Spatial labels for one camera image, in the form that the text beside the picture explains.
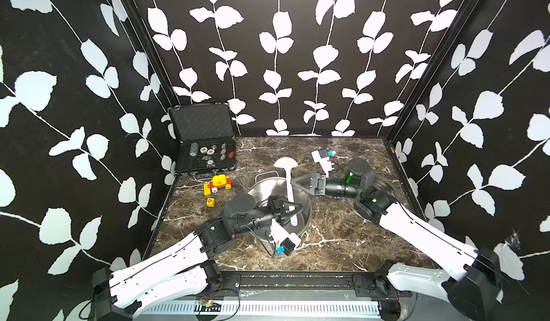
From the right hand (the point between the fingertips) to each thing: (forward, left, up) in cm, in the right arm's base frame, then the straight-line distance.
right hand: (293, 184), depth 62 cm
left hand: (-3, -2, -2) cm, 4 cm away
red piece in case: (+37, +31, -31) cm, 58 cm away
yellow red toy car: (+18, +34, -28) cm, 47 cm away
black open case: (+47, +45, -27) cm, 70 cm away
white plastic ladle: (+12, +1, -6) cm, 14 cm away
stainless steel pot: (+10, +9, -16) cm, 21 cm away
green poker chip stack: (+39, +51, -29) cm, 70 cm away
